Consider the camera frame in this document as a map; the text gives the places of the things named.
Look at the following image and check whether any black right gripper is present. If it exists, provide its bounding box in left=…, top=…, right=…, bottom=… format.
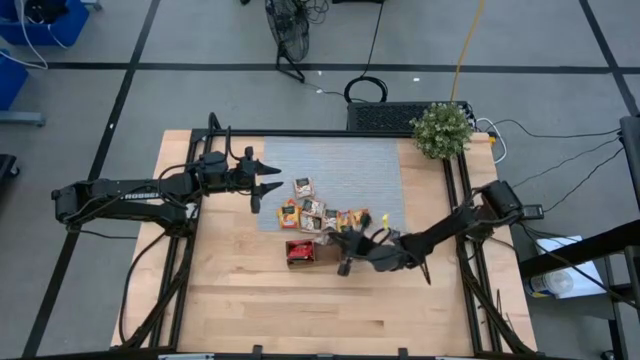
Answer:
left=328, top=213, right=382, bottom=277

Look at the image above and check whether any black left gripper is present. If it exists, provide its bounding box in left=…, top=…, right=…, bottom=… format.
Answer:
left=219, top=147, right=285, bottom=215

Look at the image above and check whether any wooden tea organizer box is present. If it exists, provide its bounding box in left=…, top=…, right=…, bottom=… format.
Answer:
left=284, top=238, right=369, bottom=272

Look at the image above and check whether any grey woven placemat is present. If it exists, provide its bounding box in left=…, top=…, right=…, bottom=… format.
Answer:
left=256, top=136, right=408, bottom=233

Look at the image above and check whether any black perforated computer case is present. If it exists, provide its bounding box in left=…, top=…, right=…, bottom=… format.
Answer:
left=345, top=100, right=477, bottom=133

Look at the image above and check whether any green potted plant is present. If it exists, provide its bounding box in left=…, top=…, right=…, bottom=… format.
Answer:
left=409, top=101, right=474, bottom=161

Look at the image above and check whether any black floor fan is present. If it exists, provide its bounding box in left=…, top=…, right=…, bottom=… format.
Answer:
left=263, top=0, right=311, bottom=84

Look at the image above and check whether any white labelled can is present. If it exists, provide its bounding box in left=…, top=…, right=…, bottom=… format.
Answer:
left=523, top=269, right=575, bottom=300

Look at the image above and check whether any white paper sheet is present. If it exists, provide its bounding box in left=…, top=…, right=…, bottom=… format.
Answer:
left=534, top=234, right=607, bottom=300

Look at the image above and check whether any large blue bin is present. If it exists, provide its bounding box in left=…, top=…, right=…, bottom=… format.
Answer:
left=0, top=0, right=91, bottom=48

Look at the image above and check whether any grey metal base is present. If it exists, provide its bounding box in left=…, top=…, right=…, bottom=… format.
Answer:
left=0, top=110, right=47, bottom=128

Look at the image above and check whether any black wheeled object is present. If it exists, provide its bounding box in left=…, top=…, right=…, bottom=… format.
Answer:
left=0, top=153, right=21, bottom=182

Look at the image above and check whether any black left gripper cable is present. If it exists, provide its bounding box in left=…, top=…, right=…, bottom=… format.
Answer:
left=157, top=125, right=236, bottom=201

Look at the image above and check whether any black metal table frame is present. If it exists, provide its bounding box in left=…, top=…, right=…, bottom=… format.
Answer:
left=109, top=111, right=540, bottom=360

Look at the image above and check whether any coiled black floor cable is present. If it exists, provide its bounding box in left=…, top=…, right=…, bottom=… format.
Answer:
left=342, top=0, right=390, bottom=105

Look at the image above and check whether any yellow hanging cable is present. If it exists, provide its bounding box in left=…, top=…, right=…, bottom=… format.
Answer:
left=448, top=0, right=487, bottom=104

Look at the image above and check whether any black shelf frame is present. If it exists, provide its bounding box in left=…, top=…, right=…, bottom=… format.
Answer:
left=518, top=114, right=640, bottom=360

